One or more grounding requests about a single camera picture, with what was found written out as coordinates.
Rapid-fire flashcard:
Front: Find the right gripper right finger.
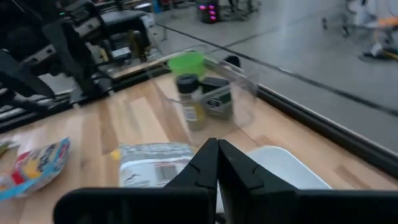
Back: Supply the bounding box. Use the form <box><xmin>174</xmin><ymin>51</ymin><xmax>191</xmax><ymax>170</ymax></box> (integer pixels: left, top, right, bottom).
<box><xmin>218</xmin><ymin>139</ymin><xmax>299</xmax><ymax>224</ymax></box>

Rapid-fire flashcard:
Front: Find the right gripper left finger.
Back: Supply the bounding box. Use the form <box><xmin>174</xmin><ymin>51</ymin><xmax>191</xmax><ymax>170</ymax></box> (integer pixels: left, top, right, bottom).
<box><xmin>164</xmin><ymin>138</ymin><xmax>219</xmax><ymax>190</ymax></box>

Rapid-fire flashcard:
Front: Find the yellow ramen packet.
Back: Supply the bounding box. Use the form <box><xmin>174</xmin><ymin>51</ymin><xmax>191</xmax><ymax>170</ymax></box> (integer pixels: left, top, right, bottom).
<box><xmin>110</xmin><ymin>142</ymin><xmax>195</xmax><ymax>188</ymax></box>

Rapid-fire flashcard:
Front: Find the black-lidded spice bottle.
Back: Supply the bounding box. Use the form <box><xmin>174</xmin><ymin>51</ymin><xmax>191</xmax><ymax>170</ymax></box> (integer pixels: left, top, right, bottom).
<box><xmin>175</xmin><ymin>74</ymin><xmax>208</xmax><ymax>131</ymax></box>

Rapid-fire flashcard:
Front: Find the blue beef ramen packet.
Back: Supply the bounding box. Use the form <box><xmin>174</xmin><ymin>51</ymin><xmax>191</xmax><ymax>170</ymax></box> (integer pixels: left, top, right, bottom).
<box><xmin>0</xmin><ymin>136</ymin><xmax>72</xmax><ymax>202</ymax></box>

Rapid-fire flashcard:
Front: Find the white plastic tray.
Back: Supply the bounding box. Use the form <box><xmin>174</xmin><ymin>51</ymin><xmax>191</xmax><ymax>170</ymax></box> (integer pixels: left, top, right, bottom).
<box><xmin>245</xmin><ymin>145</ymin><xmax>333</xmax><ymax>190</ymax></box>

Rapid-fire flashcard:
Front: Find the dark green spice tin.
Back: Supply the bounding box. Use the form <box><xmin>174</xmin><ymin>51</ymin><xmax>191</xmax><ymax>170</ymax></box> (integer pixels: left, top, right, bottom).
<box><xmin>200</xmin><ymin>77</ymin><xmax>234</xmax><ymax>121</ymax></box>

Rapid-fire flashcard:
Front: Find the clear plastic bin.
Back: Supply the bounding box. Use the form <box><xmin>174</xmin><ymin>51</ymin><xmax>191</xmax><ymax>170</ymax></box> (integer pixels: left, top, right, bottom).
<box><xmin>146</xmin><ymin>45</ymin><xmax>261</xmax><ymax>149</ymax></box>

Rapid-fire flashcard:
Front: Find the green plastic bowl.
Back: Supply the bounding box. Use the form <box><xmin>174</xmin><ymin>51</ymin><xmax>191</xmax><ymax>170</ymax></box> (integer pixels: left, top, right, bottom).
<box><xmin>167</xmin><ymin>51</ymin><xmax>206</xmax><ymax>78</ymax></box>

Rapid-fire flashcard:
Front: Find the computer tower with coloured lights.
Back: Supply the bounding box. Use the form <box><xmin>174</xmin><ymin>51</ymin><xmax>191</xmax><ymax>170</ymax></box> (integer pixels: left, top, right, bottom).
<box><xmin>195</xmin><ymin>0</ymin><xmax>218</xmax><ymax>24</ymax></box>

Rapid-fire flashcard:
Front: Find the person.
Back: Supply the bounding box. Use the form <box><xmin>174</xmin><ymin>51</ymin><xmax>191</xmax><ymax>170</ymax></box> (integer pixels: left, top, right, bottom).
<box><xmin>357</xmin><ymin>0</ymin><xmax>398</xmax><ymax>62</ymax></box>

